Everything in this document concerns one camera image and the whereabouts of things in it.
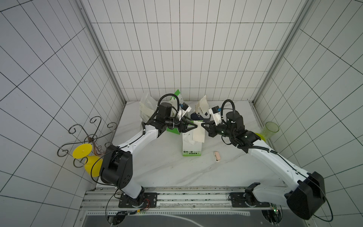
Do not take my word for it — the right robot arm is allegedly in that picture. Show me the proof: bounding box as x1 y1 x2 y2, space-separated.
201 99 328 220

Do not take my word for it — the green white bag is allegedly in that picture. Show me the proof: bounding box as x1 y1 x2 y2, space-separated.
165 89 186 135
182 130 203 157

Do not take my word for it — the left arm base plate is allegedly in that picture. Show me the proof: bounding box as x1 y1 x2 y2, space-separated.
118 193 158 209

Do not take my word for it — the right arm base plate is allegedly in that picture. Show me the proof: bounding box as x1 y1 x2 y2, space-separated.
228 193 271 208

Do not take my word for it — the black wire scroll stand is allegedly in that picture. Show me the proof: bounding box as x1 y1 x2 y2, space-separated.
56 116 118 158

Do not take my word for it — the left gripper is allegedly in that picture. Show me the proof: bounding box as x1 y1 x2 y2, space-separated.
165 115 198 133

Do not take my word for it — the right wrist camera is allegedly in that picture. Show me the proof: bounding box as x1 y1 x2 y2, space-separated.
209 106 222 125

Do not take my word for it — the cream receipt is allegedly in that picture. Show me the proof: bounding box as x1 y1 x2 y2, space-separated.
140 102 154 117
192 121 205 143
195 95 209 117

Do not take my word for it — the clear green plastic cup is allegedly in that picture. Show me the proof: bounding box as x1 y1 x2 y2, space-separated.
259 122 280 141

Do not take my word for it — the navy blue beige bag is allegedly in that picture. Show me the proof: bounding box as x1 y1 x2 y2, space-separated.
191 95 211 122

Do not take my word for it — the yellow plastic goblet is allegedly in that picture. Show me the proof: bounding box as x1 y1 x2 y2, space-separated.
72 143 103 178

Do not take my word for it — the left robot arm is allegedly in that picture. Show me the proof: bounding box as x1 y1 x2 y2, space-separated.
99 94 198 200

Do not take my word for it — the lime green bowl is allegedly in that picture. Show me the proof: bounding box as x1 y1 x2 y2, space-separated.
255 133 266 142

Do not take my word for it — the aluminium mounting rail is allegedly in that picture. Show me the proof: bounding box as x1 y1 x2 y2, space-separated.
80 187 281 214

